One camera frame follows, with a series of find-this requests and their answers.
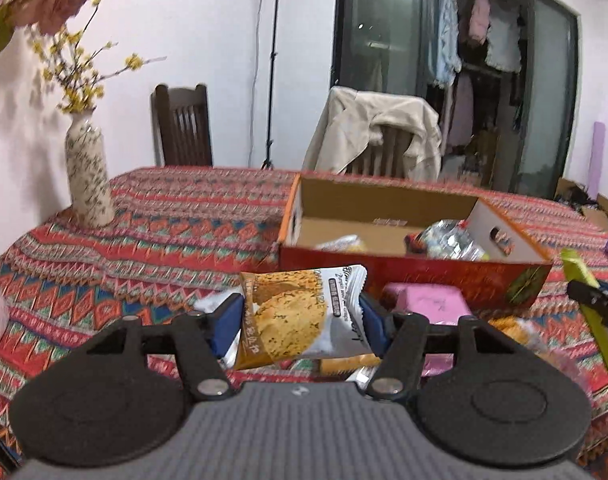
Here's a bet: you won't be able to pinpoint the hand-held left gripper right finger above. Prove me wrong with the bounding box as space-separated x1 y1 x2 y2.
358 291 527 405

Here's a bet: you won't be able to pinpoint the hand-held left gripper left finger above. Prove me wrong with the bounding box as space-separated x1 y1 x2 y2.
81 294 245 405

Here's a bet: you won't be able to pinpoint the lime green snack packet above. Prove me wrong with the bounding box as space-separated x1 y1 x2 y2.
560 249 608 393

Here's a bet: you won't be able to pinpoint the puffy pink snack packet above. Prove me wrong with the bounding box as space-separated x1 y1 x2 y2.
385 282 473 327

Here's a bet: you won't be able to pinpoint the orange cookie snack packet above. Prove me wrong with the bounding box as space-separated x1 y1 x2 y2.
233 265 369 372

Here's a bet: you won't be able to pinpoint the yellow and white snack packet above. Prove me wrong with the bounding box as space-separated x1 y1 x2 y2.
315 234 369 254

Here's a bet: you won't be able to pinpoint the white and orange snack packet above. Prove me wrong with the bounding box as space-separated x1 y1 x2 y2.
488 316 537 348

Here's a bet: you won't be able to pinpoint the red and silver snack packet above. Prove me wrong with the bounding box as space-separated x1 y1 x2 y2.
408 219 490 262

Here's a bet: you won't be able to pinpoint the orange cardboard box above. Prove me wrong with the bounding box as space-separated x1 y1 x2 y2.
278 172 554 311

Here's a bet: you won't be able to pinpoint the brown cardboard carton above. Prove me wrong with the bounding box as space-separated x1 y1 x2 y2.
556 177 608 233

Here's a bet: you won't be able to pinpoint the purple rolled mat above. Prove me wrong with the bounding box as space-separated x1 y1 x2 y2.
587 121 607 196

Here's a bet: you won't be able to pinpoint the wooden chair under jacket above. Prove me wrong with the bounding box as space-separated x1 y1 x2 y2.
344 125 419 178

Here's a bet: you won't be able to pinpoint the beige jacket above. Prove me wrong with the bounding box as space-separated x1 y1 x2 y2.
302 86 443 181

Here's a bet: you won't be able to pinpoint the small floral patterned vase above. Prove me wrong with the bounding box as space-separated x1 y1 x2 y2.
65 112 116 228

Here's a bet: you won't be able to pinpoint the dark wooden chair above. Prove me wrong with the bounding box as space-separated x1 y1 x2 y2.
151 83 213 168

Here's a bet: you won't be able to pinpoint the pale pink hanging garment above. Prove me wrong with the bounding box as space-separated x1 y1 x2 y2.
449 72 475 146

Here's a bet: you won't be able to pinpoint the white hanging garment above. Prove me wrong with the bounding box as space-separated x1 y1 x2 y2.
485 10 523 73

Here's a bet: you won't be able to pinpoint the black light stand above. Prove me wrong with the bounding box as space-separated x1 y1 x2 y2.
260 0 289 171

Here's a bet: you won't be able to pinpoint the yellow flower sprigs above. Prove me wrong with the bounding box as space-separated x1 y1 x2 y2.
31 0 167 116

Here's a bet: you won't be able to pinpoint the black framed sliding glass door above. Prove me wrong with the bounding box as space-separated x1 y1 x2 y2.
334 0 582 201

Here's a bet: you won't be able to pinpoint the light blue hanging shirt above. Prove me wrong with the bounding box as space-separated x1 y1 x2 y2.
430 0 462 86

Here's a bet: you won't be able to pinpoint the pink artificial roses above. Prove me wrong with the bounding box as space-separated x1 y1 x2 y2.
0 0 97 58

